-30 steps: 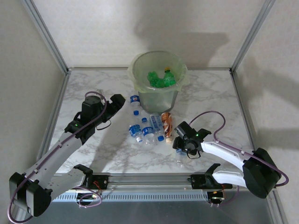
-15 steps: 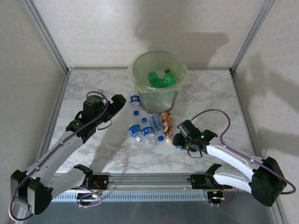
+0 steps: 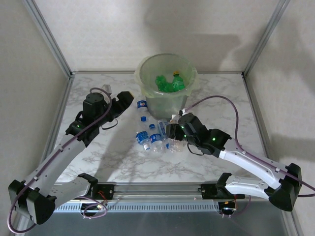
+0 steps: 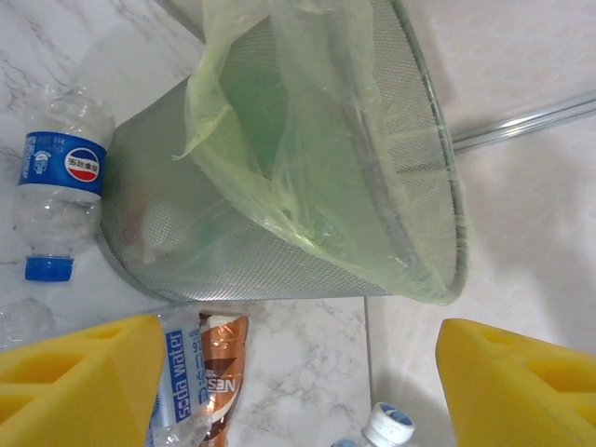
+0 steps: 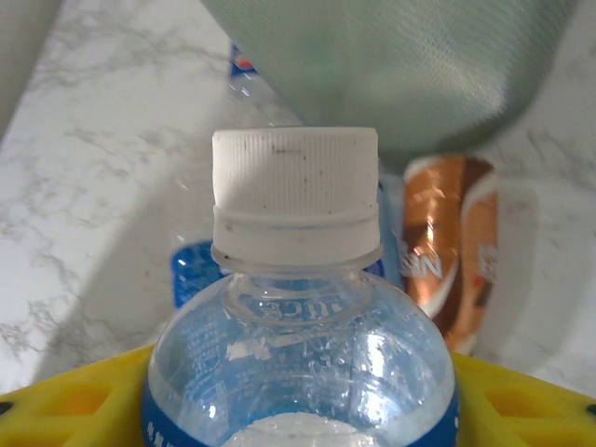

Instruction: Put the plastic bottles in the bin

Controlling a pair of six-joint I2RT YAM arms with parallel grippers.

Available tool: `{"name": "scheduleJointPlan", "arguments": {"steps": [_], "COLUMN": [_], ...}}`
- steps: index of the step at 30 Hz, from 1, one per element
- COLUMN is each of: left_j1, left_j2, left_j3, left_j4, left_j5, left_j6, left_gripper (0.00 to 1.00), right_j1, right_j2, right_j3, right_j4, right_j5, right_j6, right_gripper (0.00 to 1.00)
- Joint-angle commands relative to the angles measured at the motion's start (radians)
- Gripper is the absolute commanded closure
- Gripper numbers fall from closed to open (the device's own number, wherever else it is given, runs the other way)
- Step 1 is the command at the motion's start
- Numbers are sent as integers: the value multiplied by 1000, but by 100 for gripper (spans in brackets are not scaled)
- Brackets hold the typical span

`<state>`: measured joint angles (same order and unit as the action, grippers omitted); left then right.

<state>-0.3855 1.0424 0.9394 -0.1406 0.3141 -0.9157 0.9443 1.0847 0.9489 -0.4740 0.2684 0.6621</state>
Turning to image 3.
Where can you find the clear bottle with Pepsi label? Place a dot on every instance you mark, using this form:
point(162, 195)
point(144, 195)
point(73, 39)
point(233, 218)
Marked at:
point(142, 104)

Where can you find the blue label bottle white cap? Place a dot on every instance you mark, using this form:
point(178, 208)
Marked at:
point(142, 137)

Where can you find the green bottle with yellow cap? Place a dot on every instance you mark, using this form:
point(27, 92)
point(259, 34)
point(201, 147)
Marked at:
point(177, 83)
point(162, 84)

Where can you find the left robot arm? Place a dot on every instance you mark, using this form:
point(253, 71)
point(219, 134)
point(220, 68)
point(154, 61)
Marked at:
point(56, 157)

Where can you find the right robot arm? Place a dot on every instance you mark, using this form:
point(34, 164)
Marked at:
point(248, 162)

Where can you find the grey round waste bin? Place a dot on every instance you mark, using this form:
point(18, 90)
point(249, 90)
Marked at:
point(165, 108)

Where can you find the clear bottle pale blue label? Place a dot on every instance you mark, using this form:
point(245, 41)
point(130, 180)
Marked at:
point(162, 127)

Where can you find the grey metal panel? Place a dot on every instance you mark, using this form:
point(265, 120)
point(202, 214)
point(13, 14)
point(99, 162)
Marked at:
point(157, 226)

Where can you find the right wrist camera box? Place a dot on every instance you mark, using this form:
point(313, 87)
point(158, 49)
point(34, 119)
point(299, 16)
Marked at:
point(180, 111)

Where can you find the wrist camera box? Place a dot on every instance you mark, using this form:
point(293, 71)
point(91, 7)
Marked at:
point(107, 88)
point(180, 111)

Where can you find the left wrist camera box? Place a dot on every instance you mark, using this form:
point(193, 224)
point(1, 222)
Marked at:
point(107, 88)

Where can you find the aluminium side rail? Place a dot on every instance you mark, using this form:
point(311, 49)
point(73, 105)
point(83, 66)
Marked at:
point(253, 103)
point(64, 103)

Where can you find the aluminium back rail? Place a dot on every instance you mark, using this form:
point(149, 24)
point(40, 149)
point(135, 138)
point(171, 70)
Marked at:
point(98, 72)

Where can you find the wide aluminium mounting rail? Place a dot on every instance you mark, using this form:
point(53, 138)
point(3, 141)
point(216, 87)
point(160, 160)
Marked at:
point(157, 190)

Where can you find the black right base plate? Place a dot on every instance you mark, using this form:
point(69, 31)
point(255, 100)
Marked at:
point(208, 191)

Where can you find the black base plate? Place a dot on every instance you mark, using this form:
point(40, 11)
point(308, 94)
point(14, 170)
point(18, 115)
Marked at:
point(108, 190)
point(208, 191)

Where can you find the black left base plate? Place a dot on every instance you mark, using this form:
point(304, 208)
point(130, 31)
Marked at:
point(108, 190)

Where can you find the short aluminium frame post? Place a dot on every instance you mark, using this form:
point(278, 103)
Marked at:
point(21, 232)
point(295, 223)

